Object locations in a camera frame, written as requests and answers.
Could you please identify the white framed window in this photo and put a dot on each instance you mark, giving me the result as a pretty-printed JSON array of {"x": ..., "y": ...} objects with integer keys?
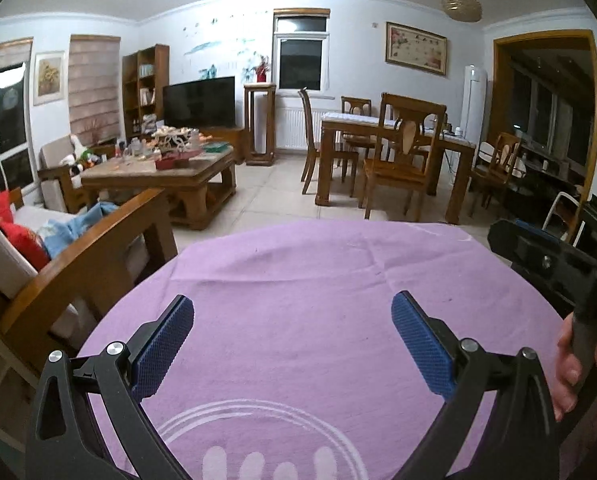
[{"x": 298, "y": 60}]

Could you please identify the stuffed toy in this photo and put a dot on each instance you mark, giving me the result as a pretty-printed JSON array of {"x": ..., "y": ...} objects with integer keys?
[{"x": 86, "y": 157}]

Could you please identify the wooden bookshelf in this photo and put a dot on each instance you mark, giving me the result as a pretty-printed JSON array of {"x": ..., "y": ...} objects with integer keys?
[{"x": 161, "y": 65}]

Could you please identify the wooden dining table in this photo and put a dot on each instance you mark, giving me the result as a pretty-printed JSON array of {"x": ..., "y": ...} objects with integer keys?
[{"x": 338, "y": 120}]

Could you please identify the wooden coffee table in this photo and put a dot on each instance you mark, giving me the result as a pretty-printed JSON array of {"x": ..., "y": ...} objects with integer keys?
[{"x": 153, "y": 175}]

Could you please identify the wooden armchair with beige cushion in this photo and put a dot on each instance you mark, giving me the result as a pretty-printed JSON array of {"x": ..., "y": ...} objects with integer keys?
[{"x": 56, "y": 152}]

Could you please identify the black television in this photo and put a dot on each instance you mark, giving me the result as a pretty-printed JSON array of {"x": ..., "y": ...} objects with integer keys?
[{"x": 198, "y": 102}]

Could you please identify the red cushion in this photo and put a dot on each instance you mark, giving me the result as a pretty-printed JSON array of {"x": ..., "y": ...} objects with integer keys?
[{"x": 23, "y": 245}]

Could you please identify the white carved ornament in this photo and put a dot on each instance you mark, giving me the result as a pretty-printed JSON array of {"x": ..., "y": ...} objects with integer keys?
[{"x": 176, "y": 140}]

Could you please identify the beige roller blind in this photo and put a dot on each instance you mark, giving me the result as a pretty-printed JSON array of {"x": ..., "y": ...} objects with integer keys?
[{"x": 94, "y": 90}]

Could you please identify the small framed picture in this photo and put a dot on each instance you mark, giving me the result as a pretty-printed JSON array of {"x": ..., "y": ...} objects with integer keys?
[{"x": 48, "y": 77}]

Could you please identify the white metal chair frame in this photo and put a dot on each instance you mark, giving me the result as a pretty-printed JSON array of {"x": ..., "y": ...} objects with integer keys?
[{"x": 553, "y": 210}]

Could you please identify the person's right hand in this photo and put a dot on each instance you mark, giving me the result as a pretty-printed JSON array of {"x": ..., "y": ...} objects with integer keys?
[{"x": 568, "y": 375}]

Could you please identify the sliding glass door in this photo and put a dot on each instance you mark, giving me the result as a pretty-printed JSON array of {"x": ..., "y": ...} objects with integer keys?
[{"x": 8, "y": 125}]

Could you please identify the wooden sofa with white cushions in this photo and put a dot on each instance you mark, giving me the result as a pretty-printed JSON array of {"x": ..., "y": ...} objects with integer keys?
[{"x": 108, "y": 240}]

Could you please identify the red tray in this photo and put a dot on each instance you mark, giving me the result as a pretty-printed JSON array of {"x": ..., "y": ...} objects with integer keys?
[{"x": 171, "y": 164}]

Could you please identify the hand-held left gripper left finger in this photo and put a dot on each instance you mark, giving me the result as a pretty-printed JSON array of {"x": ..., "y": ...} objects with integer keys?
[{"x": 163, "y": 345}]

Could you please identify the white standing air conditioner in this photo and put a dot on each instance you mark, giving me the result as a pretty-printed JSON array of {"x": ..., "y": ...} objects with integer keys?
[{"x": 473, "y": 100}]

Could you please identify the purple tablecloth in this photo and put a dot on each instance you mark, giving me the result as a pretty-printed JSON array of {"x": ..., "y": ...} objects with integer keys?
[{"x": 303, "y": 285}]

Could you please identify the wooden television stand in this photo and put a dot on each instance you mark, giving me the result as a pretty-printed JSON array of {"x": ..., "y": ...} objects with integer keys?
[{"x": 233, "y": 137}]

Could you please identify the light blue cloth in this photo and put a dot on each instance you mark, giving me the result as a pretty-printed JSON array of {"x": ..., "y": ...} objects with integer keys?
[{"x": 63, "y": 235}]

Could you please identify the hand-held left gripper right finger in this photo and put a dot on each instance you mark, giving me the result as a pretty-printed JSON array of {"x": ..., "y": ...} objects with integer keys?
[{"x": 421, "y": 345}]

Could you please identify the red vase with plant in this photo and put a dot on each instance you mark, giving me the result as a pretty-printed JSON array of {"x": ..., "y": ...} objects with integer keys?
[{"x": 262, "y": 75}]

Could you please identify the green box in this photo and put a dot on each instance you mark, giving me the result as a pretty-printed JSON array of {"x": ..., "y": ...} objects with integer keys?
[{"x": 217, "y": 147}]

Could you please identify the framed floral painting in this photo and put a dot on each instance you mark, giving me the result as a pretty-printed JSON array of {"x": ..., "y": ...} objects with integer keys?
[{"x": 416, "y": 49}]

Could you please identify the white radiator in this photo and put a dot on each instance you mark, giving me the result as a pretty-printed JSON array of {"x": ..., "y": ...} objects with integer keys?
[{"x": 291, "y": 127}]

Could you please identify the wooden dining chair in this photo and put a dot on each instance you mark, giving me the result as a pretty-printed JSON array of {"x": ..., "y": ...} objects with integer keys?
[
  {"x": 503, "y": 150},
  {"x": 403, "y": 170},
  {"x": 356, "y": 106},
  {"x": 308, "y": 125}
]

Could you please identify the wooden doorway frame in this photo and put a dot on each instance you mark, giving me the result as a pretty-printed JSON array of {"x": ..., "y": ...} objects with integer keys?
[{"x": 498, "y": 110}]

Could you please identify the tall wooden plant stand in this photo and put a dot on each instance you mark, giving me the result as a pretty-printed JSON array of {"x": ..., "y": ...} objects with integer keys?
[{"x": 260, "y": 95}]

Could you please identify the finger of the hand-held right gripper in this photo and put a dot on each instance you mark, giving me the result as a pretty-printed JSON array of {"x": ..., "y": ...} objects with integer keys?
[
  {"x": 523, "y": 255},
  {"x": 530, "y": 226}
]

